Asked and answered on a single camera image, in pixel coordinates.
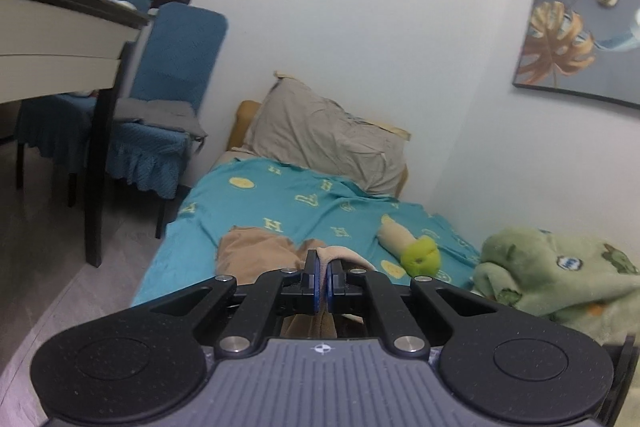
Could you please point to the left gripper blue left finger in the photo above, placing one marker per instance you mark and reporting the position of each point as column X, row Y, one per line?
column 310, row 283

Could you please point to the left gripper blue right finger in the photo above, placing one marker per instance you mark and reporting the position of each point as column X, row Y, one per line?
column 342, row 294

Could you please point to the tan garment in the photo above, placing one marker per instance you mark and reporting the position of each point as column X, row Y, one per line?
column 246, row 253

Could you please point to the teal patterned bed sheet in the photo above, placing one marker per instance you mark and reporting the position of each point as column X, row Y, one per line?
column 297, row 204

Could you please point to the green headed plush toy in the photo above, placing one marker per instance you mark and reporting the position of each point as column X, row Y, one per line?
column 418, row 256

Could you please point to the grey pillow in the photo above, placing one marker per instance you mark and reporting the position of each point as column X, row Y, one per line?
column 288, row 92

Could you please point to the blue covered chair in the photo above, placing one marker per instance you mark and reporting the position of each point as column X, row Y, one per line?
column 58, row 126
column 155, row 126

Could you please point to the green dinosaur fleece blanket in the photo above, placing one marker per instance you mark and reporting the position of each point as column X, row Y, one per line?
column 581, row 282

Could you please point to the white dining table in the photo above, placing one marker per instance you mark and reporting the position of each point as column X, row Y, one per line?
column 51, row 47

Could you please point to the leaf art wall painting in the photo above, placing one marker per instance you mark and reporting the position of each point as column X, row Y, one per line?
column 588, row 48

